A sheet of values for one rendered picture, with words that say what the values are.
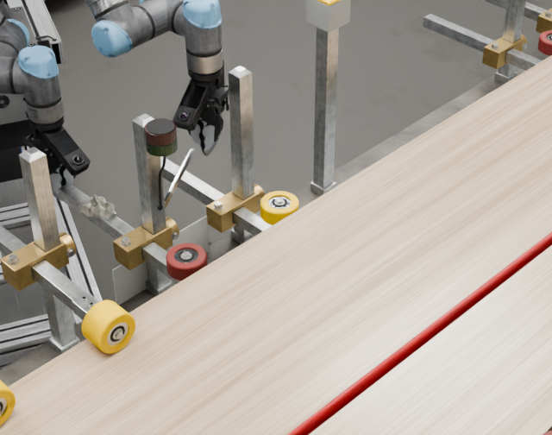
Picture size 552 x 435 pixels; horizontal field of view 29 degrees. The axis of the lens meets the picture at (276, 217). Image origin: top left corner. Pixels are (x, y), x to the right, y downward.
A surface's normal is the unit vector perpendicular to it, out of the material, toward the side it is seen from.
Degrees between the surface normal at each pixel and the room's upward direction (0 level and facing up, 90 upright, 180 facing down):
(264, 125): 0
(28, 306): 0
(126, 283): 90
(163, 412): 0
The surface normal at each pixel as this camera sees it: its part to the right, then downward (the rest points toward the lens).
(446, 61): 0.00, -0.79
